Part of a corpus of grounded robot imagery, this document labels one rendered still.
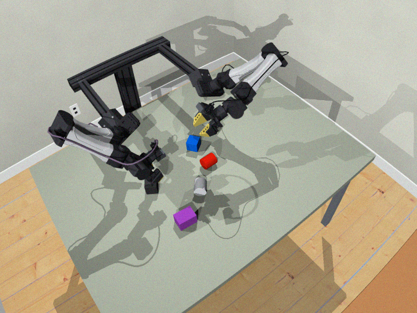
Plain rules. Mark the blue cube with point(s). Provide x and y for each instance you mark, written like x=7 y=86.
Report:
x=193 y=143

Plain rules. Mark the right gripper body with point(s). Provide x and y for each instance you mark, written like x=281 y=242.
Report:
x=154 y=176

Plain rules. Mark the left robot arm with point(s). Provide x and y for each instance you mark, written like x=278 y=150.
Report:
x=259 y=67

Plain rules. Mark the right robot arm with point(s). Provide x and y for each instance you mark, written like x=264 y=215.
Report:
x=103 y=142

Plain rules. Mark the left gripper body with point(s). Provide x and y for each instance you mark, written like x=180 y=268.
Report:
x=215 y=121

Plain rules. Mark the red cylinder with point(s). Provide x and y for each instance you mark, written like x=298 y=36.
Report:
x=208 y=161

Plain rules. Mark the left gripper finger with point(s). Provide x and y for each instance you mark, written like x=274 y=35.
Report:
x=203 y=132
x=199 y=119

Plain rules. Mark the white cylinder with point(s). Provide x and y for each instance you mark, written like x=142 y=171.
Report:
x=200 y=186

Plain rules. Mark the purple block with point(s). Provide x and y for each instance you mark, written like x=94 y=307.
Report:
x=185 y=218

